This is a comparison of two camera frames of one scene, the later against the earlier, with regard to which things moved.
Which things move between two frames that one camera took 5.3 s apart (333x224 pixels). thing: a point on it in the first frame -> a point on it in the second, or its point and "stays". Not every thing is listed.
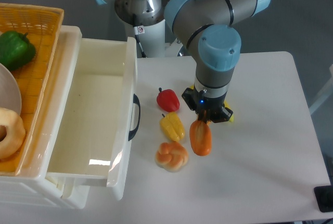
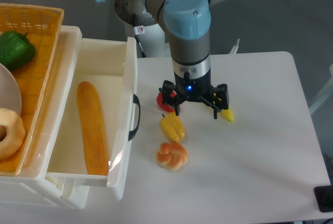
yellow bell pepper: (173, 126) stays
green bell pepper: (16, 51) stays
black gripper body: (207, 109) -> (184, 89)
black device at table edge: (324, 196) stays
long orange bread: (201, 137) -> (93, 137)
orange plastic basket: (42, 24) stays
